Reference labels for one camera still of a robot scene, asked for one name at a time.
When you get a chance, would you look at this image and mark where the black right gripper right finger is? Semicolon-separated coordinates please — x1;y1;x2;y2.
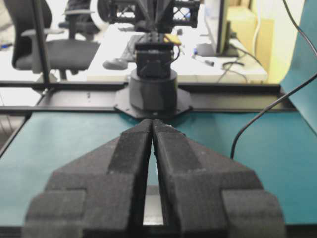
153;120;285;238

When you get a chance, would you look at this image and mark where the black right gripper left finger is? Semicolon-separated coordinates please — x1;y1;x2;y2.
22;119;152;238

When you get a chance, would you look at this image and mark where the black USB cable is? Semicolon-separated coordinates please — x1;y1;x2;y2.
230;0;317;159

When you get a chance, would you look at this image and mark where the white desk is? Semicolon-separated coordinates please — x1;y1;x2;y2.
87;24;268;84

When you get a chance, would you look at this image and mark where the black office chair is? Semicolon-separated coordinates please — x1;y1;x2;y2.
4;0;100;80

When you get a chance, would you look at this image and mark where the teal backdrop panel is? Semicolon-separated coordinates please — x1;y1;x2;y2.
281;0;317;132

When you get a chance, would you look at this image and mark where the computer monitor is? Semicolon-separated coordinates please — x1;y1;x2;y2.
204;0;238;57

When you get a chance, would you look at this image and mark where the black aluminium frame rail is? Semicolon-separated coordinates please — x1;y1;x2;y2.
0;81;284;119

